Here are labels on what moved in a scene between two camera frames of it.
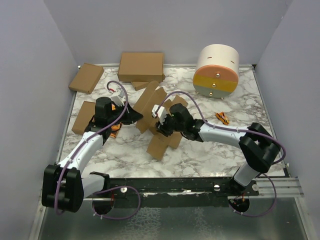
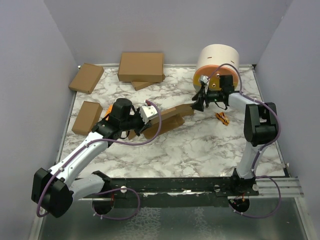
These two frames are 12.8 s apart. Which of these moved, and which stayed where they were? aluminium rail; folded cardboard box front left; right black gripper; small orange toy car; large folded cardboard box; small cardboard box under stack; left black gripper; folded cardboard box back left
Moved: left black gripper; right black gripper
Stayed: large folded cardboard box; small orange toy car; folded cardboard box front left; aluminium rail; small cardboard box under stack; folded cardboard box back left
